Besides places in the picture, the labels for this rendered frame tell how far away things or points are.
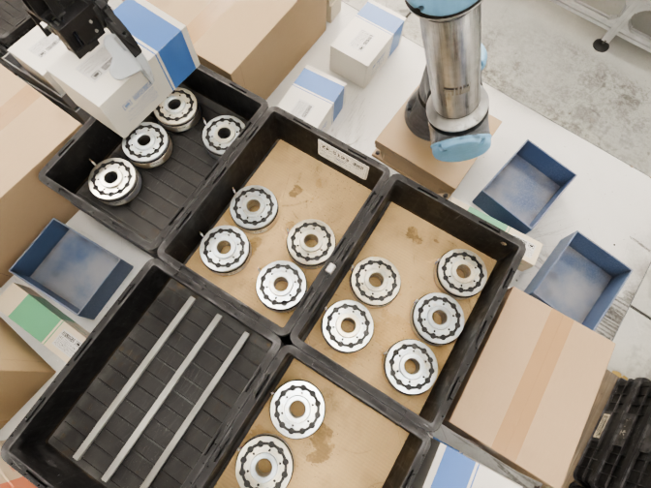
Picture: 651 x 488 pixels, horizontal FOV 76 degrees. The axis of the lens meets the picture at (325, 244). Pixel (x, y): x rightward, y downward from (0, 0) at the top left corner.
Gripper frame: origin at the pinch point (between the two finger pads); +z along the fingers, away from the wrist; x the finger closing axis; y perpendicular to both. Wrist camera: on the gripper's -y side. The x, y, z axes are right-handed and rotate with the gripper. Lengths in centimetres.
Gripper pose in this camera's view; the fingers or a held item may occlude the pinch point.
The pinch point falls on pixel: (124, 58)
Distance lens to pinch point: 84.3
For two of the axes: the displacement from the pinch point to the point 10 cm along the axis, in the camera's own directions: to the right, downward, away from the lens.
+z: -0.1, 3.0, 9.5
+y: -5.9, 7.7, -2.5
